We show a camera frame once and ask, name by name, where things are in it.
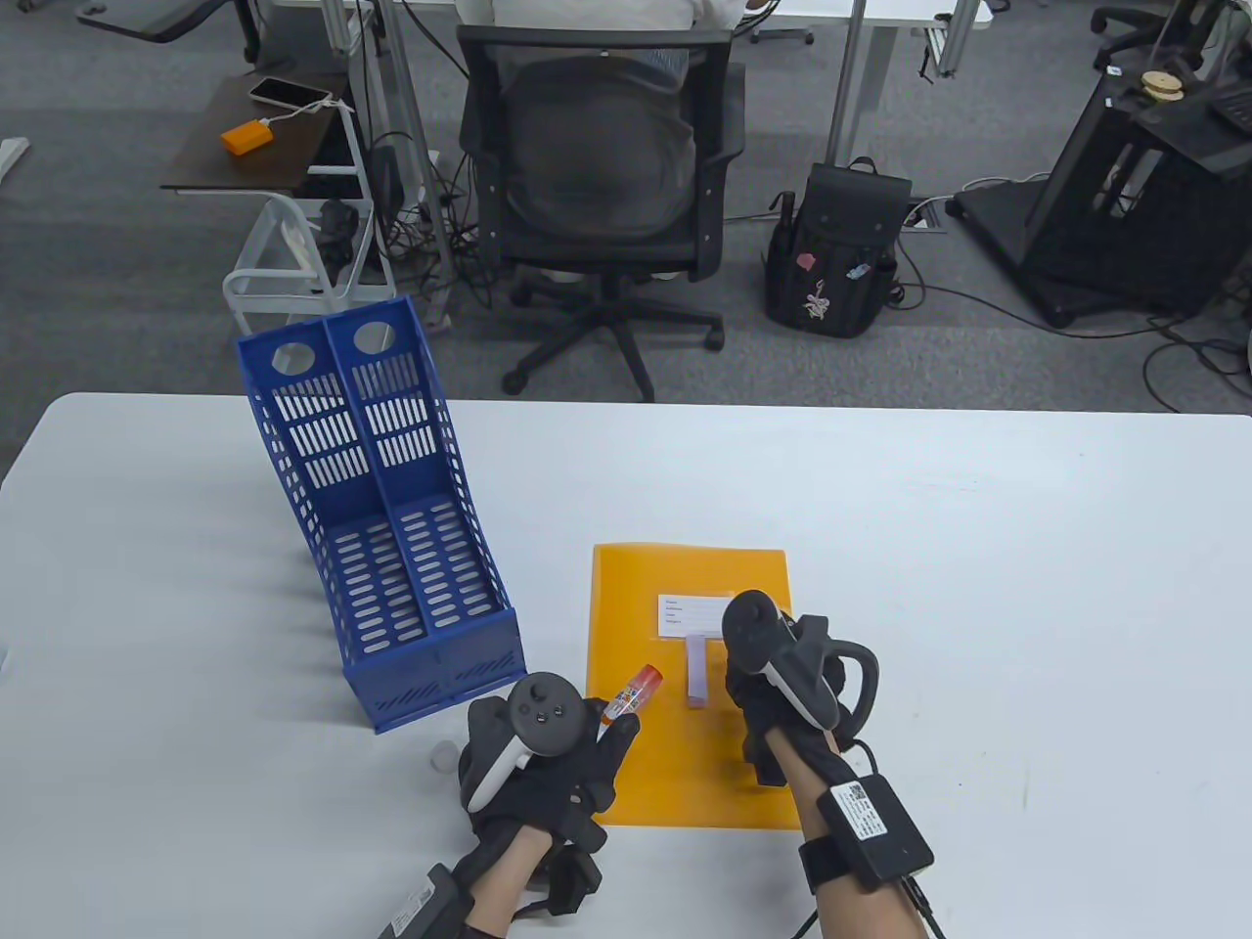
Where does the black backpack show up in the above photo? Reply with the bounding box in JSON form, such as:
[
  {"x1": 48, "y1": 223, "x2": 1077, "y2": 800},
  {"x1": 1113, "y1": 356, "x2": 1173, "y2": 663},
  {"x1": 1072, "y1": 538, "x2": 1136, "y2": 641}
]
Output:
[{"x1": 763, "y1": 156, "x2": 913, "y2": 340}]

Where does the brown side table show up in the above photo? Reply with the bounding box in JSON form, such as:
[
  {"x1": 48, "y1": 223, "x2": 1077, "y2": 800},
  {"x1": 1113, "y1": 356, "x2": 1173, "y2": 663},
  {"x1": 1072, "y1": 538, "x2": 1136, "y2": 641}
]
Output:
[{"x1": 161, "y1": 73, "x2": 358, "y2": 194}]

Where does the person's left forearm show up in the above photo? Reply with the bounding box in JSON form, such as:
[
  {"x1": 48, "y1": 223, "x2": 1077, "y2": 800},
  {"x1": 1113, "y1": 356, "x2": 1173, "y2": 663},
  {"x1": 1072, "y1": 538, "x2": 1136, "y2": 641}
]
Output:
[{"x1": 465, "y1": 827, "x2": 554, "y2": 939}]

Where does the white rolling cart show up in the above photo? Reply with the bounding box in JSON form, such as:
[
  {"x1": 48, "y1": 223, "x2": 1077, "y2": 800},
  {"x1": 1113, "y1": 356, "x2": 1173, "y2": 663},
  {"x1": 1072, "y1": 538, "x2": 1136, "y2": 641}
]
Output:
[{"x1": 223, "y1": 193, "x2": 397, "y2": 338}]

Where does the black handheld device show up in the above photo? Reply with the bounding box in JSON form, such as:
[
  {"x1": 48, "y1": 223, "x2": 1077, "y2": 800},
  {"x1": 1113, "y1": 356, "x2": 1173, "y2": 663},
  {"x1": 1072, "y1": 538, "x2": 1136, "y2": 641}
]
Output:
[{"x1": 318, "y1": 199, "x2": 361, "y2": 280}]

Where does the black wrist camera unit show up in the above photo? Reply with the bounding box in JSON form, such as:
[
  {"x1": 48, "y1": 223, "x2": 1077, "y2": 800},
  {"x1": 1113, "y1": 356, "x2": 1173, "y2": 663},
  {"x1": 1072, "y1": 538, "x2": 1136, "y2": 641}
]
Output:
[
  {"x1": 381, "y1": 866, "x2": 470, "y2": 939},
  {"x1": 817, "y1": 773, "x2": 935, "y2": 891}
]

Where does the person's right hand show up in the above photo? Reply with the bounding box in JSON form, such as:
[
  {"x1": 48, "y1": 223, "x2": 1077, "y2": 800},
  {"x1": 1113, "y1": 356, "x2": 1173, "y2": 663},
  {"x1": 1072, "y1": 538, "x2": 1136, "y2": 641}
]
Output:
[{"x1": 726, "y1": 665, "x2": 842, "y2": 788}]

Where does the orange L-shaped folder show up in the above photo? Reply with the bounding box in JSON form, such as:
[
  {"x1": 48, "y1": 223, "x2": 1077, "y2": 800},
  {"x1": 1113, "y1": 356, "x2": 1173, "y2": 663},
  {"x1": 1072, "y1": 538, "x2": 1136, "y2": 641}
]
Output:
[{"x1": 587, "y1": 544, "x2": 805, "y2": 830}]

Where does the black equipment stand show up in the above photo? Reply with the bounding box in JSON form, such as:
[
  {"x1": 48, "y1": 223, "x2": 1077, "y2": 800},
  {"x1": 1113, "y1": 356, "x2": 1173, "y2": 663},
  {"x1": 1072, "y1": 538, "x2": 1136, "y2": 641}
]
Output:
[{"x1": 954, "y1": 54, "x2": 1252, "y2": 329}]

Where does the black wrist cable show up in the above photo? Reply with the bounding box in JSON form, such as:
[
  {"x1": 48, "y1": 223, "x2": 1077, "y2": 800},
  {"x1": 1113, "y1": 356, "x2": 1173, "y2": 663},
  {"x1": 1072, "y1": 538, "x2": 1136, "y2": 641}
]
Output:
[{"x1": 905, "y1": 875, "x2": 947, "y2": 939}]

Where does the black and white hand controller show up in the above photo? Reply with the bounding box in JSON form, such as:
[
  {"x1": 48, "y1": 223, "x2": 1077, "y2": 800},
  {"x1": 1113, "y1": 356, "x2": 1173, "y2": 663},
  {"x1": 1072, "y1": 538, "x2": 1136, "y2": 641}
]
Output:
[
  {"x1": 722, "y1": 589, "x2": 879, "y2": 754},
  {"x1": 460, "y1": 673, "x2": 586, "y2": 813}
]

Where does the black swivel chair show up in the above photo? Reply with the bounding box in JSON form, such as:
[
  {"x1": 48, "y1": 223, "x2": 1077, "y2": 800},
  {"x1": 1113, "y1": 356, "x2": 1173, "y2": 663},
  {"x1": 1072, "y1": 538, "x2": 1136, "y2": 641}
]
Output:
[{"x1": 1091, "y1": 0, "x2": 1238, "y2": 74}]

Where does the dark grey chair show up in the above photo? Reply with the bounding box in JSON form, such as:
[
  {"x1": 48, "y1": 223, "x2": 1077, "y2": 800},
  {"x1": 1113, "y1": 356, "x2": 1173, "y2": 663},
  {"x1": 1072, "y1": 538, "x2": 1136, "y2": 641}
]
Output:
[{"x1": 76, "y1": 0, "x2": 263, "y2": 65}]

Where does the black mesh office chair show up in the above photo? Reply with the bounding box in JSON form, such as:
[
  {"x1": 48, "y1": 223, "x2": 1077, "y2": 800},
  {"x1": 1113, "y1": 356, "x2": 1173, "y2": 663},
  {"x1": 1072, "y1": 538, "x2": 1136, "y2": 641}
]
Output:
[{"x1": 460, "y1": 18, "x2": 746, "y2": 404}]

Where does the person's right forearm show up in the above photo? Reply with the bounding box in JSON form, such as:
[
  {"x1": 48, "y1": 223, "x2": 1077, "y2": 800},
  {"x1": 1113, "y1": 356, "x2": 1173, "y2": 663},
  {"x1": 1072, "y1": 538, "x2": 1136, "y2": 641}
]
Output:
[{"x1": 768, "y1": 729, "x2": 925, "y2": 939}]

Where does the white paper label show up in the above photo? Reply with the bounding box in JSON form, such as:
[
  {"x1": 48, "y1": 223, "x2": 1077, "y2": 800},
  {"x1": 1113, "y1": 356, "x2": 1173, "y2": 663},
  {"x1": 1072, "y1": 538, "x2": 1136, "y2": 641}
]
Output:
[{"x1": 657, "y1": 594, "x2": 735, "y2": 639}]

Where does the pink glue stick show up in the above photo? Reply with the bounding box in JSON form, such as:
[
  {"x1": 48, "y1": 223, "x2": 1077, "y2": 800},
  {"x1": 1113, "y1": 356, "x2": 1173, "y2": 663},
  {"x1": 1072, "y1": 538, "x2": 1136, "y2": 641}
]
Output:
[{"x1": 599, "y1": 663, "x2": 664, "y2": 739}]

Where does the blue plastic file rack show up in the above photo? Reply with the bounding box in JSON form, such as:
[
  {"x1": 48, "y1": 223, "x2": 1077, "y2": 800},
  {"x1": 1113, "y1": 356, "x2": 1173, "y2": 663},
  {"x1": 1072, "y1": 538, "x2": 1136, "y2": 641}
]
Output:
[{"x1": 237, "y1": 298, "x2": 529, "y2": 735}]

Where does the person's left hand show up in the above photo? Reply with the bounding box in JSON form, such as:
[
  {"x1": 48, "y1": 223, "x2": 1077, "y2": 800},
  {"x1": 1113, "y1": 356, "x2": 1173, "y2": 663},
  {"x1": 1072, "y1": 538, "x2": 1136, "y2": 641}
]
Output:
[{"x1": 460, "y1": 696, "x2": 642, "y2": 847}]

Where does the white smartphone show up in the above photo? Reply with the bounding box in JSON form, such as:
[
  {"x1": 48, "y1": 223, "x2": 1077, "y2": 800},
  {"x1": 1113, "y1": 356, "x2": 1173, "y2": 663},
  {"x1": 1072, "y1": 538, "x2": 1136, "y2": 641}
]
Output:
[{"x1": 248, "y1": 76, "x2": 332, "y2": 109}]

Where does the white charging cable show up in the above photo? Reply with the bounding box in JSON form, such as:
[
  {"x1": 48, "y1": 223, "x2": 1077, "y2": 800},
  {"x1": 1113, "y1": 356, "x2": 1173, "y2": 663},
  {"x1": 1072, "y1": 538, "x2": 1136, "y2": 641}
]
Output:
[{"x1": 266, "y1": 96, "x2": 355, "y2": 128}]

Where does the white desk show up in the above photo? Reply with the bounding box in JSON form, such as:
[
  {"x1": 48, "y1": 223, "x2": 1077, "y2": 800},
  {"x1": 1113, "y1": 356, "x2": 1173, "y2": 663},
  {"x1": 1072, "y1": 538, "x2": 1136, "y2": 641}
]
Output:
[{"x1": 753, "y1": 0, "x2": 989, "y2": 167}]

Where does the grey metal desk frame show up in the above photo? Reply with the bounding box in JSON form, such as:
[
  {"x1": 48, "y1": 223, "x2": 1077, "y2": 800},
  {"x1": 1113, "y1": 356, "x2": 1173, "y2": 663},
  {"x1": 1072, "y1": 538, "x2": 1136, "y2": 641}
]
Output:
[{"x1": 264, "y1": 0, "x2": 461, "y2": 334}]

